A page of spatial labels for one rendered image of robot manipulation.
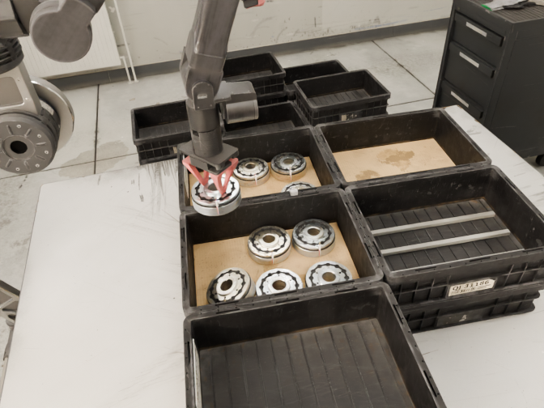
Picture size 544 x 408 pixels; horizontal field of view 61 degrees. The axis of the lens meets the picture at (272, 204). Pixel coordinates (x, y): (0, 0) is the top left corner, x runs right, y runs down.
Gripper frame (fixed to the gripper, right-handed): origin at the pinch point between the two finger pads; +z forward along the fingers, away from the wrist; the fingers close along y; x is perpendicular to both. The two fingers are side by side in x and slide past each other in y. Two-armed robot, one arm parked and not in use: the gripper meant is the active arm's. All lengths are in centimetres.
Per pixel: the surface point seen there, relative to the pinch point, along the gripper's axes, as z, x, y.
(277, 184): 22.0, -30.0, 5.5
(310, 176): 21.9, -38.1, -0.5
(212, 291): 19.0, 11.0, -6.2
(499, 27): 17, -170, -16
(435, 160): 21, -64, -28
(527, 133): 73, -188, -41
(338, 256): 21.9, -15.4, -22.4
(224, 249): 22.4, -2.3, 2.0
